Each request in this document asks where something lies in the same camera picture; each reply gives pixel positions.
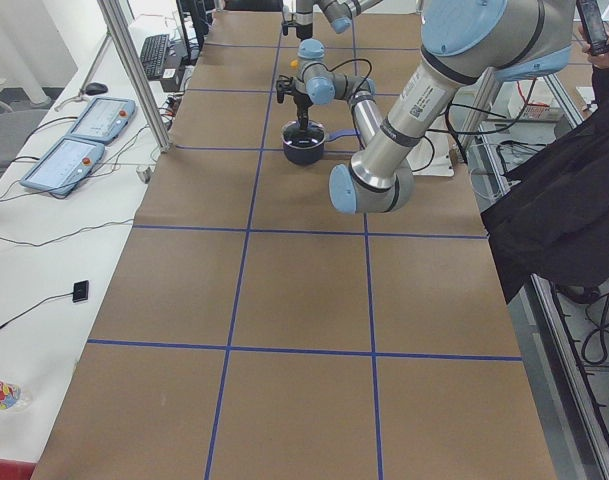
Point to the glass pot lid blue knob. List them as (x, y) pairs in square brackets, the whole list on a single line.
[(303, 138)]

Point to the dark blue cooking pot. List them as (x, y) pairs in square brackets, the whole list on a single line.
[(311, 156)]

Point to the black computer keyboard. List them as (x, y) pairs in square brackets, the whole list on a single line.
[(153, 55)]

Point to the upper blue teach pendant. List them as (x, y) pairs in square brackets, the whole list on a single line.
[(103, 119)]

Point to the blue teach pendant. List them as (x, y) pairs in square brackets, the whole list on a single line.
[(63, 166), (103, 119)]

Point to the black computer mouse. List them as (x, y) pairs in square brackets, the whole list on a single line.
[(95, 88)]

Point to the lower blue teach pendant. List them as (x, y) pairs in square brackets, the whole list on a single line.
[(63, 166)]

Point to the small black square device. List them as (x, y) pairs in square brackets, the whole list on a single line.
[(80, 291)]

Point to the person in black jacket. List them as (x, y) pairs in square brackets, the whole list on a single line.
[(555, 222)]

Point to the black smartphone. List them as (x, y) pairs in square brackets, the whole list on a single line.
[(593, 27)]

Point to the red labelled plastic bottle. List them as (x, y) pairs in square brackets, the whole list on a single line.
[(13, 397)]

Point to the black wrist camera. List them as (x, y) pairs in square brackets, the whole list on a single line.
[(284, 87)]

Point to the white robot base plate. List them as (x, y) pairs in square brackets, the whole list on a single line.
[(431, 156)]

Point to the aluminium frame post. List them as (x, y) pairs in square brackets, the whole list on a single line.
[(118, 29)]

